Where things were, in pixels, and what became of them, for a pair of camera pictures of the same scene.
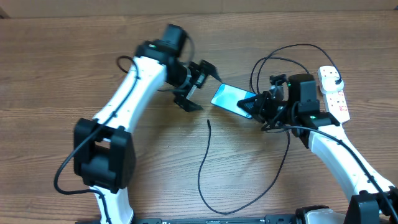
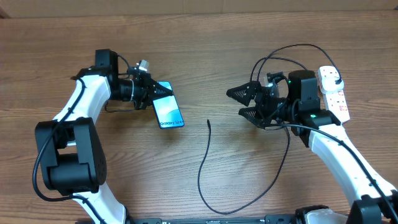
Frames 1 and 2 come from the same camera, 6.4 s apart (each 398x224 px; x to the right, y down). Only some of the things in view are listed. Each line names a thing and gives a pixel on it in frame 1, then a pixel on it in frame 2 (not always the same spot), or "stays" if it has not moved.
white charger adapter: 329,85 stays
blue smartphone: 227,96 → 168,112
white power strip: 335,101 stays
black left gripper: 201,70 → 150,87
